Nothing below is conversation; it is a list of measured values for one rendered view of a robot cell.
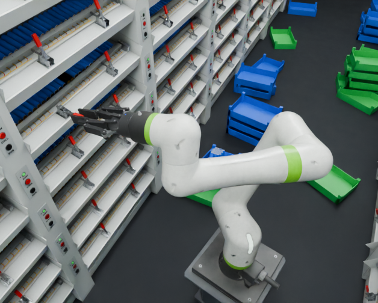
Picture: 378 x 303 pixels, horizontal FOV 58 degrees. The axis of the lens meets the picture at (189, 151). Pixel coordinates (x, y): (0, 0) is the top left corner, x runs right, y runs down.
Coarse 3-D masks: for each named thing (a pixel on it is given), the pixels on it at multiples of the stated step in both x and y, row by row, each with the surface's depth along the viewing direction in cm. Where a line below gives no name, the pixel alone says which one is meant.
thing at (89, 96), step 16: (128, 48) 134; (128, 64) 132; (96, 80) 122; (112, 80) 124; (80, 96) 116; (96, 96) 118; (48, 112) 108; (32, 128) 104; (48, 128) 105; (64, 128) 109; (32, 144) 101; (48, 144) 105
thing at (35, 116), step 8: (112, 48) 130; (120, 48) 134; (104, 56) 127; (112, 56) 131; (96, 64) 123; (88, 72) 120; (72, 80) 116; (80, 80) 117; (64, 88) 113; (72, 88) 115; (80, 88) 117; (56, 96) 110; (64, 96) 113; (48, 104) 107; (40, 112) 105; (24, 120) 102; (32, 120) 103; (40, 120) 105; (24, 128) 101
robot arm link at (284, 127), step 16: (288, 112) 115; (272, 128) 116; (288, 128) 111; (304, 128) 110; (272, 144) 116; (288, 144) 109; (224, 192) 133; (240, 192) 129; (224, 208) 131; (240, 208) 130
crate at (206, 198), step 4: (200, 192) 203; (204, 192) 203; (208, 192) 203; (212, 192) 203; (216, 192) 203; (188, 196) 199; (192, 196) 198; (196, 196) 195; (200, 196) 201; (204, 196) 201; (208, 196) 201; (212, 196) 201; (196, 200) 198; (200, 200) 196; (204, 200) 195; (208, 200) 193; (208, 204) 196
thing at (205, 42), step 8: (208, 0) 182; (216, 0) 190; (200, 8) 188; (208, 8) 185; (208, 16) 189; (208, 32) 195; (208, 40) 199; (208, 48) 203; (208, 56) 207; (208, 64) 212; (200, 72) 217; (208, 72) 217; (208, 80) 222; (200, 96) 230; (208, 104) 238; (208, 112) 245; (200, 120) 246
